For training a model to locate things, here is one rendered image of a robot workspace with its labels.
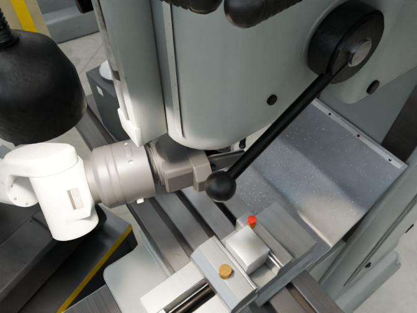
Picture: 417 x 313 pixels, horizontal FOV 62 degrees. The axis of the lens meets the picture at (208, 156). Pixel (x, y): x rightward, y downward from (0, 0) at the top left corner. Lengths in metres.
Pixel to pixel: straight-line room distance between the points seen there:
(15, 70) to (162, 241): 0.61
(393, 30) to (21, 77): 0.34
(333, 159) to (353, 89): 0.45
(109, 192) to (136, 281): 0.45
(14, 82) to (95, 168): 0.24
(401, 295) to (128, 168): 1.62
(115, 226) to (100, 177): 0.98
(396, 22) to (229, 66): 0.18
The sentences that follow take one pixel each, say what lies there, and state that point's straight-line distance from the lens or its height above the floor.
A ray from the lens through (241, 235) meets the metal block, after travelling 0.65.
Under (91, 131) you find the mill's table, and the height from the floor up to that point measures 0.91.
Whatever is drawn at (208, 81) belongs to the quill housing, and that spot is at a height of 1.45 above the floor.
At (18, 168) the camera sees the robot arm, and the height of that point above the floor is 1.28.
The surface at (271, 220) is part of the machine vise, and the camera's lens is 0.75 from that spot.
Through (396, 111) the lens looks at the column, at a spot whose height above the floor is 1.16.
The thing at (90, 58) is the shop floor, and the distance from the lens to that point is 2.96.
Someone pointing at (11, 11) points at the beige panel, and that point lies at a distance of 2.20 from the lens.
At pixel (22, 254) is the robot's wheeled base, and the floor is 0.59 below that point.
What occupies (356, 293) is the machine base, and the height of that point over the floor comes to 0.20.
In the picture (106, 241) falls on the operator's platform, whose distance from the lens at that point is 1.41.
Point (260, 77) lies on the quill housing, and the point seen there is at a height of 1.44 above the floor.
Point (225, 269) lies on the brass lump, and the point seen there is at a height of 1.04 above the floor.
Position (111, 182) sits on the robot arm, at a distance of 0.47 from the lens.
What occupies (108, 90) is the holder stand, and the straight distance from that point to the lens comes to 0.85.
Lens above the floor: 1.64
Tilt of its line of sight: 51 degrees down
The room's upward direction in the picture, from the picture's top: straight up
